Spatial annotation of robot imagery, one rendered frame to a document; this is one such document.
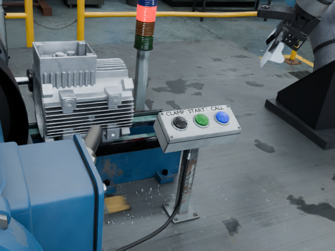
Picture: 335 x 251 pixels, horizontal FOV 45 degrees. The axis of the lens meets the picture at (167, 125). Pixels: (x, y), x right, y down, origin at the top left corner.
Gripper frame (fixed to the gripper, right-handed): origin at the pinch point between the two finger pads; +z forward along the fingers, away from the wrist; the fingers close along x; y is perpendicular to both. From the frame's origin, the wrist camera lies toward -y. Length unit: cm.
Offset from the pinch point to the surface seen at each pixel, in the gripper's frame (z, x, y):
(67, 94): 0, -58, -39
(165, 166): 18, -45, -11
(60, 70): -2, -55, -43
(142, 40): 10.4, -11.9, -34.7
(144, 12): 2.8, -10.1, -37.9
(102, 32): 225, 267, -111
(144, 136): 13, -45, -20
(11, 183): -42, -105, -27
